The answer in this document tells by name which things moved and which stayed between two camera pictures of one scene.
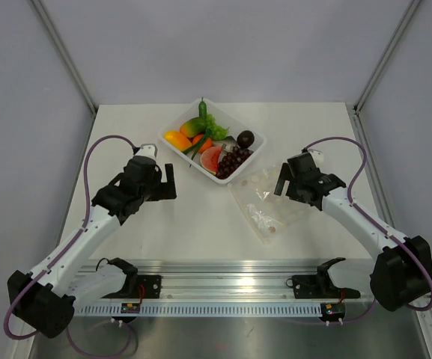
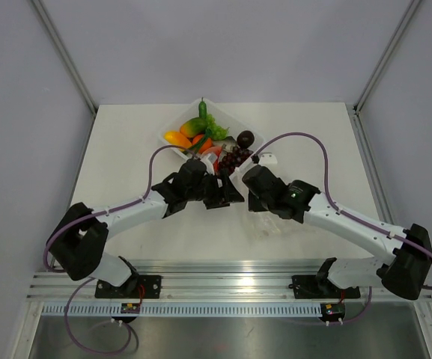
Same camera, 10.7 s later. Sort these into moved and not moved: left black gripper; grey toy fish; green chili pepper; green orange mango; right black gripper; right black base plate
Moved: right black gripper; left black gripper
Not moved: right black base plate; grey toy fish; green chili pepper; green orange mango
